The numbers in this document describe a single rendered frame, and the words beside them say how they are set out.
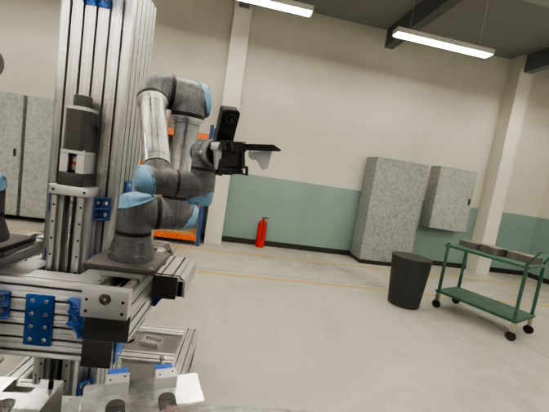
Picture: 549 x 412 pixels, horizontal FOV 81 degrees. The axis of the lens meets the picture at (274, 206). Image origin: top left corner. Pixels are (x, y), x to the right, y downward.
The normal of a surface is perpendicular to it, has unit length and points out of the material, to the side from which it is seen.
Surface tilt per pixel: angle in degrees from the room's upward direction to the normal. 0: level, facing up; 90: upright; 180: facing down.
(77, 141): 90
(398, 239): 90
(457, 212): 90
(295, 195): 90
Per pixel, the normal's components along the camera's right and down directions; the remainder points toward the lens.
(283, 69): 0.14, 0.12
